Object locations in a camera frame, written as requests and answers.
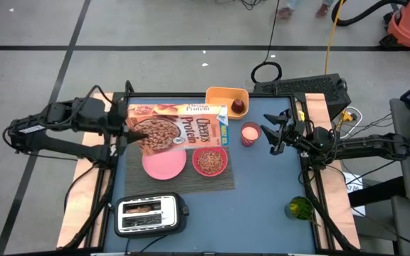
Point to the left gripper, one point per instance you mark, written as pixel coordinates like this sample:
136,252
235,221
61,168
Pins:
119,121

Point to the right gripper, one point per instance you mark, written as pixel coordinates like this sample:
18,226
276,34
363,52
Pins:
304,137

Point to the Cheerios Protein cereal box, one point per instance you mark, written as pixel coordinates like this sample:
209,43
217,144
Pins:
187,124

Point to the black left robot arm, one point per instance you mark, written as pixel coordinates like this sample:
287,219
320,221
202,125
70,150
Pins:
66,115

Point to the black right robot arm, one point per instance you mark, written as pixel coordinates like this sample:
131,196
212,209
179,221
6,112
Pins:
365,145

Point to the red tumbler with juice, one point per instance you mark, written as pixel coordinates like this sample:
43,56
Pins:
250,134

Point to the pink plate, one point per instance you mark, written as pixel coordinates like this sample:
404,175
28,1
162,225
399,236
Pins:
164,165

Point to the red apple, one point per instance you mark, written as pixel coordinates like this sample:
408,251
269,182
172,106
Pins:
238,106

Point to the yellow plastic bin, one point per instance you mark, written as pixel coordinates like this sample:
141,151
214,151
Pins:
221,99

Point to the grey woven placemat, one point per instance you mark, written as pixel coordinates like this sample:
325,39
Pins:
180,186

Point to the yellow power plug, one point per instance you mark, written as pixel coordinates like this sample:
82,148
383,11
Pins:
347,116

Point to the cereal pieces heap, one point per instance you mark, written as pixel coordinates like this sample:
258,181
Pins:
210,161

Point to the red bowl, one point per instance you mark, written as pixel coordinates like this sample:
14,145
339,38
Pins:
210,162

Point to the wooden side board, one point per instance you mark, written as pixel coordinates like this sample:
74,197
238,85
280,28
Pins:
80,192
335,192

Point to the black two-slot toaster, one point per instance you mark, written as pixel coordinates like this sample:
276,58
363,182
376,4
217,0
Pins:
149,215

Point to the white paper sheet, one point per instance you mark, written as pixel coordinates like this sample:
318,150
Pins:
354,185

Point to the person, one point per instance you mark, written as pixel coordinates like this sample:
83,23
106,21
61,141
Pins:
285,12

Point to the black aluminium table frame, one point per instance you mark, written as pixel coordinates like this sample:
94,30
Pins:
299,101

